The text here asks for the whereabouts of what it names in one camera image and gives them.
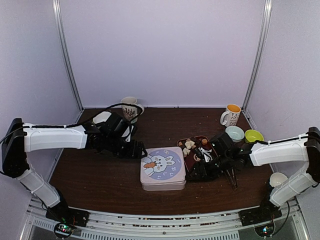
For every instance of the front aluminium rail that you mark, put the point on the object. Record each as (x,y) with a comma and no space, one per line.
(224,225)

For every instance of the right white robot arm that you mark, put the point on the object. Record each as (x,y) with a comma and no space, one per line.
(225,155)

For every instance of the white compartment tin box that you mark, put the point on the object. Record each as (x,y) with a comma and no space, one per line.
(163,186)

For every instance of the light blue bowl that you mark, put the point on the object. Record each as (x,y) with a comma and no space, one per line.
(235,133)

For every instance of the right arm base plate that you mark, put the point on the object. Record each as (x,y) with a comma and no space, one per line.
(257,215)

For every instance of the coral pattern mug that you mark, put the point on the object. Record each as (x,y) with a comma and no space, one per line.
(131,109)

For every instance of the lime green bowl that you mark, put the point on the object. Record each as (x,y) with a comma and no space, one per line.
(251,136)

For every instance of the dark red chocolate tray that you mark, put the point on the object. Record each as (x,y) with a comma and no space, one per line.
(197,145)

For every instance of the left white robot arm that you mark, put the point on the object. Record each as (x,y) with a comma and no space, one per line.
(19,138)

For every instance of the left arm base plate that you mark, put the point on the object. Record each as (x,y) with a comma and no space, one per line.
(69,216)

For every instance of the white cup near base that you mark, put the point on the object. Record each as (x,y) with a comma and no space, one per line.
(276,179)

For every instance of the left aluminium frame post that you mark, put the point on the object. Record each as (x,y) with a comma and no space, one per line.
(65,53)

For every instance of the right aluminium frame post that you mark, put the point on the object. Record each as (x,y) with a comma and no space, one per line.
(264,29)

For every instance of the aluminium frame post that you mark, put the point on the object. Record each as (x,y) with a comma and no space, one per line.
(65,53)
(264,29)

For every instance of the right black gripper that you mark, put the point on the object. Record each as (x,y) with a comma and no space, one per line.
(198,166)

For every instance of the metal tongs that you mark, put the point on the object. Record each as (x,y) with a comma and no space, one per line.
(231,176)

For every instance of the orange interior mug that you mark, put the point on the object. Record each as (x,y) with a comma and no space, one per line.
(230,116)

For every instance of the white bowl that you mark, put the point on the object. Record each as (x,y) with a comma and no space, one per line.
(101,117)

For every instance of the metal tin lid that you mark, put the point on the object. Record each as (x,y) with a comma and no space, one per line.
(163,166)

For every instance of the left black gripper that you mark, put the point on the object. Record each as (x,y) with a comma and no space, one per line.
(131,153)

